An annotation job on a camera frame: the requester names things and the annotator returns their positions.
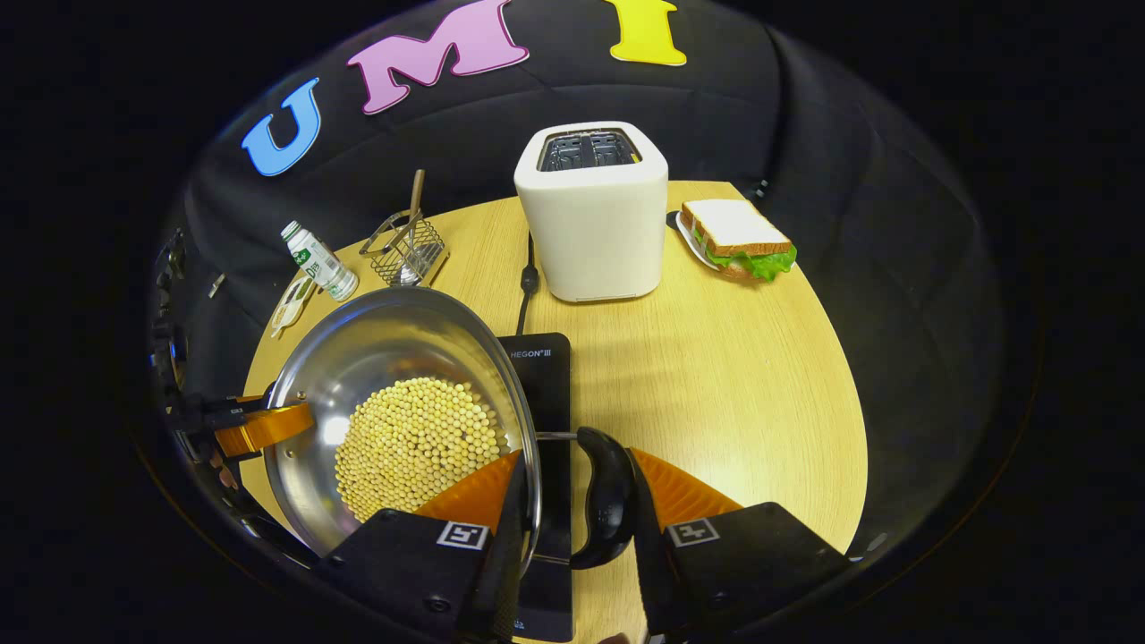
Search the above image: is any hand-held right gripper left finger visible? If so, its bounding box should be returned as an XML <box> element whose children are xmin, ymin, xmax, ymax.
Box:
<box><xmin>318</xmin><ymin>450</ymin><xmax>539</xmax><ymax>644</ymax></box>

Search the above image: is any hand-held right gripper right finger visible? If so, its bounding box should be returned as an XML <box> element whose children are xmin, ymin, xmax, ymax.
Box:
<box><xmin>624</xmin><ymin>445</ymin><xmax>852</xmax><ymax>641</ymax></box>

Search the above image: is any steel pot with black handles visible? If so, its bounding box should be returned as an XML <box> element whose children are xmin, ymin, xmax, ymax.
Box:
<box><xmin>263</xmin><ymin>286</ymin><xmax>640</xmax><ymax>572</ymax></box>

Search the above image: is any pile of yellow soybeans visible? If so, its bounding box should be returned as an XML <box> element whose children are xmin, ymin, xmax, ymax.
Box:
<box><xmin>335</xmin><ymin>377</ymin><xmax>506</xmax><ymax>524</ymax></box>

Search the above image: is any black induction cooktop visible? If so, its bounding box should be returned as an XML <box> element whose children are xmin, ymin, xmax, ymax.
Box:
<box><xmin>495</xmin><ymin>332</ymin><xmax>574</xmax><ymax>643</ymax></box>

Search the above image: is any white divided bean dish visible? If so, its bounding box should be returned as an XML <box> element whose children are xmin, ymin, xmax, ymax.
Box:
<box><xmin>269</xmin><ymin>275</ymin><xmax>319</xmax><ymax>340</ymax></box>

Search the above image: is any white green drink bottle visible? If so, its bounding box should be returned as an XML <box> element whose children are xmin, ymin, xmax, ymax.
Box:
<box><xmin>280</xmin><ymin>221</ymin><xmax>360</xmax><ymax>303</ymax></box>

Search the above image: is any white toaster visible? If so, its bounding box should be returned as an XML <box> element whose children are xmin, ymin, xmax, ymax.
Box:
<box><xmin>513</xmin><ymin>121</ymin><xmax>670</xmax><ymax>304</ymax></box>

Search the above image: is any small white plate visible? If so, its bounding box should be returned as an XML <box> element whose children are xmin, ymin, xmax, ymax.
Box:
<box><xmin>666</xmin><ymin>210</ymin><xmax>793</xmax><ymax>283</ymax></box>

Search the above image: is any sandwich with lettuce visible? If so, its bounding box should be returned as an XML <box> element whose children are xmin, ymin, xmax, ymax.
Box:
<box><xmin>680</xmin><ymin>199</ymin><xmax>798</xmax><ymax>284</ymax></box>

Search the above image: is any steel wire utensil holder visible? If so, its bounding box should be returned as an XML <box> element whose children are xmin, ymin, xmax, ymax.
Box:
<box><xmin>359</xmin><ymin>209</ymin><xmax>449</xmax><ymax>288</ymax></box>

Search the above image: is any wooden-handled spoon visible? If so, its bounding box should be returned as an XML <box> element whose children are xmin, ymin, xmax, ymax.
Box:
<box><xmin>392</xmin><ymin>169</ymin><xmax>428</xmax><ymax>286</ymax></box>

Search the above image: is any black toaster cable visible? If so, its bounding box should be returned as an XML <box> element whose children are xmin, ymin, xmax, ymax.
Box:
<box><xmin>513</xmin><ymin>232</ymin><xmax>541</xmax><ymax>337</ymax></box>

